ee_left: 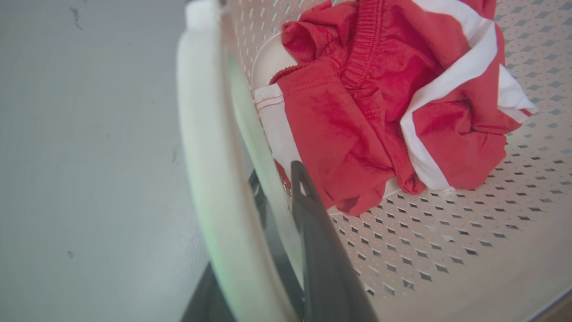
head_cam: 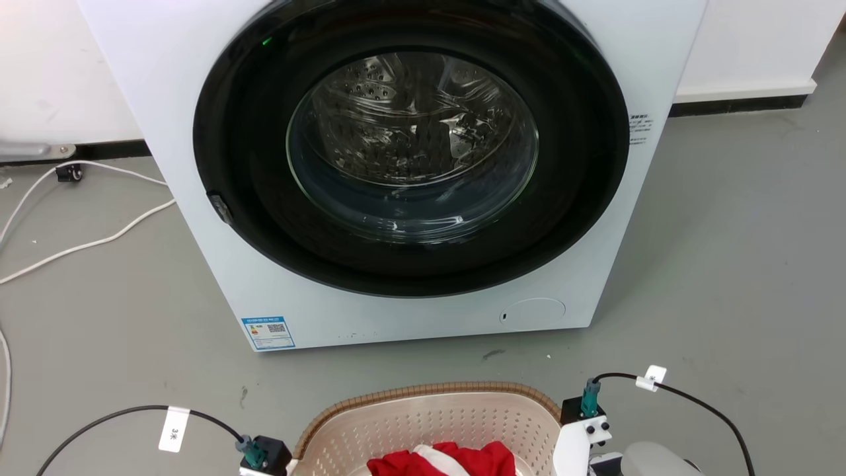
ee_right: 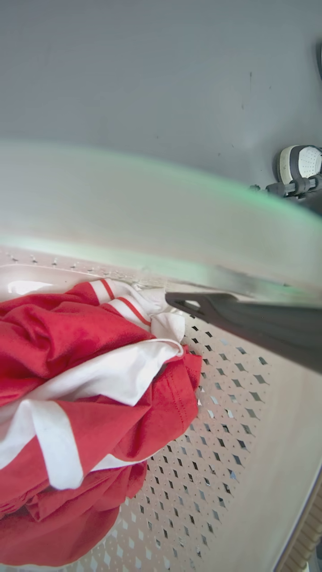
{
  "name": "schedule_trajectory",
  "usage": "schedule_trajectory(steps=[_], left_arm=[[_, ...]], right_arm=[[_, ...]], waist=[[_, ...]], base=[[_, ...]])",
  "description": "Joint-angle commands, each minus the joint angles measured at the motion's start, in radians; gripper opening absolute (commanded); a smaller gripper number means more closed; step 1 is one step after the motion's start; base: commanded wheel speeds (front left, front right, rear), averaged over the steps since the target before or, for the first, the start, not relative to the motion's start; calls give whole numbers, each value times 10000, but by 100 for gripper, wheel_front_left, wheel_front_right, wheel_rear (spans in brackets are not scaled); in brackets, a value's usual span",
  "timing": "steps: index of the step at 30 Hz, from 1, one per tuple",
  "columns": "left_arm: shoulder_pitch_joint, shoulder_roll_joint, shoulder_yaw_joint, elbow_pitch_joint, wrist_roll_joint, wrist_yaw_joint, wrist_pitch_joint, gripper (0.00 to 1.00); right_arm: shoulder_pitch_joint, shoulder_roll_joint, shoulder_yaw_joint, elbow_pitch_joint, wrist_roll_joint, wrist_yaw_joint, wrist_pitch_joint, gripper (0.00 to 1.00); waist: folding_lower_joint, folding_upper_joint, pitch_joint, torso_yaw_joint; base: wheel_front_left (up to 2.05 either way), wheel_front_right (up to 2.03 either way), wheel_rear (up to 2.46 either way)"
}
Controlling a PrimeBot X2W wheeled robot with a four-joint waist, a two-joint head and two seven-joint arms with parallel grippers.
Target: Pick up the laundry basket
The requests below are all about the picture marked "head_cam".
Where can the white garment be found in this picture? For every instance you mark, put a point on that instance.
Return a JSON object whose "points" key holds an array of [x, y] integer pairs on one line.
{"points": [[439, 459]]}

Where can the blue energy label sticker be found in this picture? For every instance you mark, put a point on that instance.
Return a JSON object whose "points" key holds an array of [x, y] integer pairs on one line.
{"points": [[268, 332]]}

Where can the grey door latch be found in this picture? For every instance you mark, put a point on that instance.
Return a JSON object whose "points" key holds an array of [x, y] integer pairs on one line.
{"points": [[219, 207]]}

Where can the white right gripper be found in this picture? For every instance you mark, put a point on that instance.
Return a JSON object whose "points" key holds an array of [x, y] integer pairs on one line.
{"points": [[572, 449]]}

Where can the white front-load washing machine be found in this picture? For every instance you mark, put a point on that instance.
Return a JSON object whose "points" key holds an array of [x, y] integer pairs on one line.
{"points": [[198, 132]]}

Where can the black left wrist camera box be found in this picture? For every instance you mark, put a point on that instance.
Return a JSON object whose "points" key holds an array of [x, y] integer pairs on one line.
{"points": [[274, 455]]}

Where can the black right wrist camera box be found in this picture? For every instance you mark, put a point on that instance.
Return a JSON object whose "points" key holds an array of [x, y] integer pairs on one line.
{"points": [[572, 410]]}

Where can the round filter cover flap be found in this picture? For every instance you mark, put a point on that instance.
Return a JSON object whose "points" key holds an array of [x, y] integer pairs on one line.
{"points": [[534, 310]]}

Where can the grey metal bar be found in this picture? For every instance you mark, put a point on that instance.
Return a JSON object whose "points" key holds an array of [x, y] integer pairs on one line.
{"points": [[30, 149]]}

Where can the white text sticker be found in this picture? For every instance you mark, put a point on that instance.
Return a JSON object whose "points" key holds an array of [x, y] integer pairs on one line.
{"points": [[640, 129]]}

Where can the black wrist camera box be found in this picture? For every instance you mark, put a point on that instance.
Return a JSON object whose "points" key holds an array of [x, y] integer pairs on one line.
{"points": [[274, 455], [572, 410]]}

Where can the red garment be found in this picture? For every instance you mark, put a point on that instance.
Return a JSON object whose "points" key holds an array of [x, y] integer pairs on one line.
{"points": [[486, 461]]}

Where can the black round washer door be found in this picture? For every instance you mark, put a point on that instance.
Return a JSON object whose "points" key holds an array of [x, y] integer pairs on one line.
{"points": [[251, 132]]}

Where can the beige perforated laundry basket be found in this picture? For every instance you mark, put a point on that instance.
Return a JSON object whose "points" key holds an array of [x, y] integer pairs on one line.
{"points": [[423, 423]]}

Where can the small black caster wheel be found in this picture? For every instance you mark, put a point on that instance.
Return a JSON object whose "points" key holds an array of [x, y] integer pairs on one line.
{"points": [[69, 173]]}

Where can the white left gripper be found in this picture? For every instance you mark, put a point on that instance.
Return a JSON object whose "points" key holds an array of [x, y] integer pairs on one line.
{"points": [[250, 472]]}

